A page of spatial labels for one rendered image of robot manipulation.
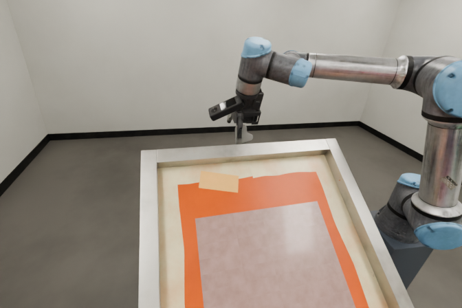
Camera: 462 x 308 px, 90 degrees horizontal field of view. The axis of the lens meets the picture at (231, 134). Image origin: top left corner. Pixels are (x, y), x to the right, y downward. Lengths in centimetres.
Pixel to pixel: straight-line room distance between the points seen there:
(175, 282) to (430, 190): 70
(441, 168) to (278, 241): 46
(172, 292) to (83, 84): 369
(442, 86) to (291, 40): 371
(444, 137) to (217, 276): 64
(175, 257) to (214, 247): 9
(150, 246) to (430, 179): 73
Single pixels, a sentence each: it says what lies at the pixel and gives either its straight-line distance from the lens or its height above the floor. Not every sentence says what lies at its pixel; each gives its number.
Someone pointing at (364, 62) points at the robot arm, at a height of 179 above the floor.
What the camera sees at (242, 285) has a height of 135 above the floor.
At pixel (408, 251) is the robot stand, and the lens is 112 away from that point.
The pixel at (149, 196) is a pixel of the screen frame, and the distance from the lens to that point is 59.
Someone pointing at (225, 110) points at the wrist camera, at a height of 162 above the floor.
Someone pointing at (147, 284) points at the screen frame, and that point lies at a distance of 56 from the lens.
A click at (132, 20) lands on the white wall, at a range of 379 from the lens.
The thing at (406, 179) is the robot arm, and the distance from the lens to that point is 101.
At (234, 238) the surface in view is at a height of 140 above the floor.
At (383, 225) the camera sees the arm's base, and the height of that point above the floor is 122.
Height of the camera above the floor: 187
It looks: 26 degrees down
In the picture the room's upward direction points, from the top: 5 degrees clockwise
